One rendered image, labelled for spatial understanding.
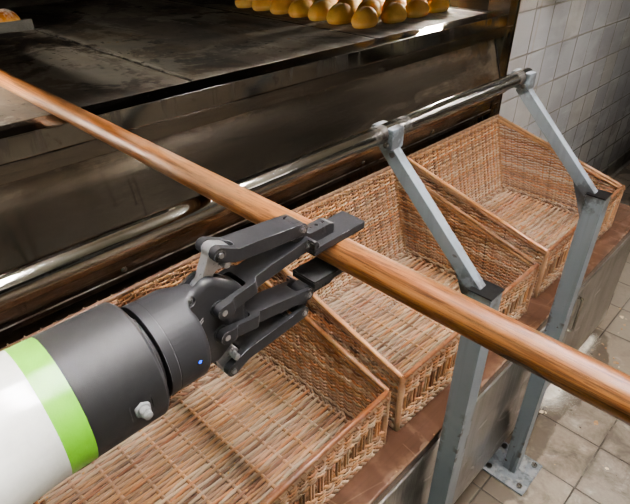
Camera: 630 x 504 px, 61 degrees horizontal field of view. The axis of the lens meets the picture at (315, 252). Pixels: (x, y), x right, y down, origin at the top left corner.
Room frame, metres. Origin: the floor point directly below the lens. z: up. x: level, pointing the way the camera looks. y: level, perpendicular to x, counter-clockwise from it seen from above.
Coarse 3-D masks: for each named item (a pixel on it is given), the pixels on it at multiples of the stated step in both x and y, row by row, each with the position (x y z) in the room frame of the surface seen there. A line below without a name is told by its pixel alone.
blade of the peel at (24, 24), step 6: (24, 18) 1.64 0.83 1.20; (0, 24) 1.55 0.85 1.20; (6, 24) 1.56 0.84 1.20; (12, 24) 1.57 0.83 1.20; (18, 24) 1.58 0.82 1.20; (24, 24) 1.59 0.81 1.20; (30, 24) 1.60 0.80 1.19; (0, 30) 1.54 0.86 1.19; (6, 30) 1.56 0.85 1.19; (12, 30) 1.57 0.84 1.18; (18, 30) 1.58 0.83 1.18; (24, 30) 1.59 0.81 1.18
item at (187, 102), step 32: (416, 32) 1.56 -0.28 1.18; (448, 32) 1.63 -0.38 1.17; (480, 32) 1.76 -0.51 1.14; (288, 64) 1.20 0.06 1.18; (320, 64) 1.25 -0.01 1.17; (352, 64) 1.33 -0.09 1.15; (128, 96) 0.97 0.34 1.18; (160, 96) 0.97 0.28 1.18; (192, 96) 1.00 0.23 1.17; (224, 96) 1.05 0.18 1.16; (0, 128) 0.80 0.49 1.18; (32, 128) 0.80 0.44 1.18; (64, 128) 0.82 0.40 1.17; (128, 128) 0.90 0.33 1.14; (0, 160) 0.75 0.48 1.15
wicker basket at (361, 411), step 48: (144, 288) 0.84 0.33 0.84; (288, 336) 0.85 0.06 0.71; (192, 384) 0.82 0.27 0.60; (240, 384) 0.82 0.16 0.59; (288, 384) 0.82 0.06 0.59; (336, 384) 0.75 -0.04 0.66; (144, 432) 0.70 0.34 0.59; (192, 432) 0.70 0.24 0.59; (240, 432) 0.69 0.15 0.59; (288, 432) 0.70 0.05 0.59; (336, 432) 0.70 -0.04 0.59; (384, 432) 0.67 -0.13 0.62; (96, 480) 0.59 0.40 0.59; (144, 480) 0.59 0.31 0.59; (192, 480) 0.59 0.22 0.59; (240, 480) 0.59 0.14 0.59; (288, 480) 0.49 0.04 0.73; (336, 480) 0.57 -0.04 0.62
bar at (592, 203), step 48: (480, 96) 1.03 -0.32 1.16; (528, 96) 1.16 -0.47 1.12; (336, 144) 0.75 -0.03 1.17; (384, 144) 0.82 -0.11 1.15; (576, 192) 1.06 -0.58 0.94; (96, 240) 0.48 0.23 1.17; (144, 240) 0.51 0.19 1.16; (576, 240) 1.02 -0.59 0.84; (0, 288) 0.40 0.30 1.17; (480, 288) 0.69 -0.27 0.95; (576, 288) 1.01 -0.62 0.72; (480, 384) 0.69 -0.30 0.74; (528, 384) 1.03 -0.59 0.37; (528, 432) 1.01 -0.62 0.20; (432, 480) 0.69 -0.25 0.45; (528, 480) 0.98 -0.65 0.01
